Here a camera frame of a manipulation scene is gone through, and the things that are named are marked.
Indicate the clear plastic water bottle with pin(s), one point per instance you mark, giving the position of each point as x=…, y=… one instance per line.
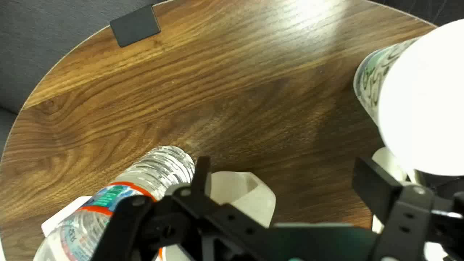
x=145, y=178

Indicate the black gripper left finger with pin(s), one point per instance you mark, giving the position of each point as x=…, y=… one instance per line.
x=159, y=226

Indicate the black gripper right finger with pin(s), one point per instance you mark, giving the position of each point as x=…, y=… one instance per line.
x=410, y=217

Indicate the printed paper coffee cup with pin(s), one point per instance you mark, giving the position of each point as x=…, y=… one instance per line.
x=420, y=95

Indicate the beige angular cup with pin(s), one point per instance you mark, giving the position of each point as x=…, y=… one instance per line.
x=240, y=195

